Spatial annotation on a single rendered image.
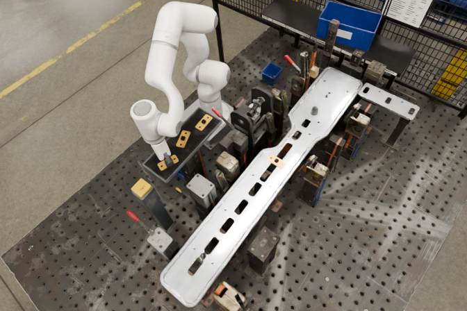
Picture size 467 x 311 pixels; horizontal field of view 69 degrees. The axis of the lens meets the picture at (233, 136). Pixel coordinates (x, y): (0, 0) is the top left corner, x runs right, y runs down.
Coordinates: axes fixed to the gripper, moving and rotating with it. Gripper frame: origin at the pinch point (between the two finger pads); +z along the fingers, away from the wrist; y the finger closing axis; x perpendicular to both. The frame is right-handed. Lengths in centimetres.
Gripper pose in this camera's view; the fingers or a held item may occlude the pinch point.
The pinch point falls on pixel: (165, 155)
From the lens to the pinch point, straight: 139.8
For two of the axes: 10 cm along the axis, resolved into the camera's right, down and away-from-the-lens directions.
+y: 5.3, 7.0, -4.8
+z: 0.6, 5.3, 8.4
